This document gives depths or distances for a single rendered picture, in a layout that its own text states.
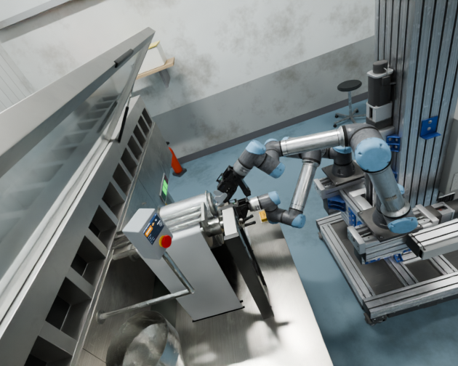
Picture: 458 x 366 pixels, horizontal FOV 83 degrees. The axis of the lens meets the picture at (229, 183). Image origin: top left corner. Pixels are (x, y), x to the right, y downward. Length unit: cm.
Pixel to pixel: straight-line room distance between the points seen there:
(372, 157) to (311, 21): 327
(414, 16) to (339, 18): 306
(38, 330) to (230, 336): 76
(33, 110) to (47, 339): 59
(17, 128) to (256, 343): 112
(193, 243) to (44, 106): 71
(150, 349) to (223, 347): 55
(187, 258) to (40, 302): 45
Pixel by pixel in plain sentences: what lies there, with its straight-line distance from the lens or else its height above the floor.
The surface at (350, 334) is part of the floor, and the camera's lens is 220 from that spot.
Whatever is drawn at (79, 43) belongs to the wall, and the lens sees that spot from 414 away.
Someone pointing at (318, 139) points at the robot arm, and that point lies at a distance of 122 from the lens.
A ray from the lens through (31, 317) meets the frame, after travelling 78.
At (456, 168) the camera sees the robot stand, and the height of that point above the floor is 95.
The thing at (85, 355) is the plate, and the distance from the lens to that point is 90.
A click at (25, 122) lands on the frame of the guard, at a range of 32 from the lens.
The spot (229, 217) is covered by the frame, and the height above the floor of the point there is 144.
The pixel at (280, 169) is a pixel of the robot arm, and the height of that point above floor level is 137.
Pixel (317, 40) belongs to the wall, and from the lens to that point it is 427.
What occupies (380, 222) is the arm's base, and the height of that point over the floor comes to 85.
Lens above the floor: 204
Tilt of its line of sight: 35 degrees down
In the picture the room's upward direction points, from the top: 22 degrees counter-clockwise
